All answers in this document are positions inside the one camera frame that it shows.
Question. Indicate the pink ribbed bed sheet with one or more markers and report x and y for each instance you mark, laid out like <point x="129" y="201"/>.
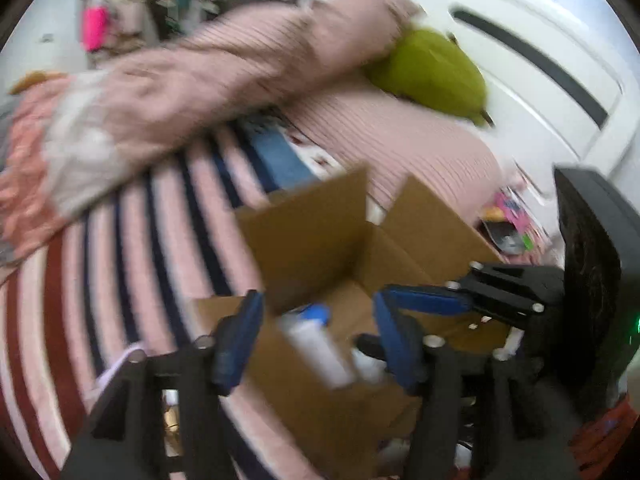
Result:
<point x="400" y="150"/>

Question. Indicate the blue-capped white container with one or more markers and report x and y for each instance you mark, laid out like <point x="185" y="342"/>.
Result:
<point x="314" y="313"/>

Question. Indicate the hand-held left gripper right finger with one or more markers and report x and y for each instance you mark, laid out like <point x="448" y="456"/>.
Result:
<point x="396" y="347"/>

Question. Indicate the orange patterned cloth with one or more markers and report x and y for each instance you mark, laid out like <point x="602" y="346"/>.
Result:
<point x="602" y="435"/>

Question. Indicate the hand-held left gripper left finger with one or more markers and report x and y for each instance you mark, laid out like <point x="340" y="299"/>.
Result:
<point x="239" y="345"/>

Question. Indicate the bright pink bottle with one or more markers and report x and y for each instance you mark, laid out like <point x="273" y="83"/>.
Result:
<point x="94" y="29"/>

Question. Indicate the striped pink navy blanket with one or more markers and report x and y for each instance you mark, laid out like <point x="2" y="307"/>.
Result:
<point x="150" y="270"/>

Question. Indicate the white plastic bottle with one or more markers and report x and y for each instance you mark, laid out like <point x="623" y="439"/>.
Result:
<point x="317" y="352"/>

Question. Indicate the pile of colourful toys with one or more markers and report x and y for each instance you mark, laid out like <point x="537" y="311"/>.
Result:
<point x="510" y="222"/>

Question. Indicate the green pear plush pillow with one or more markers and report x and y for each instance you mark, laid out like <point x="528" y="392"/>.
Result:
<point x="430" y="72"/>

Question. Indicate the pink ribbed quilt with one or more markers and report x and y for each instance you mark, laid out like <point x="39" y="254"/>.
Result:
<point x="200" y="85"/>

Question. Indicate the white headboard with black slot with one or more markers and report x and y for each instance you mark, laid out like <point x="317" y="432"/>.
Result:
<point x="540" y="25"/>

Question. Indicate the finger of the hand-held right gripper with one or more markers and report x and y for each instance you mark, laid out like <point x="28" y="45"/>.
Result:
<point x="425" y="299"/>

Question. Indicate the small white bottle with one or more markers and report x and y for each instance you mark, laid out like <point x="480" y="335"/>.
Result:
<point x="369" y="367"/>

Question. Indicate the brown cardboard box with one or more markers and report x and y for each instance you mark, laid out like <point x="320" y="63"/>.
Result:
<point x="320" y="240"/>

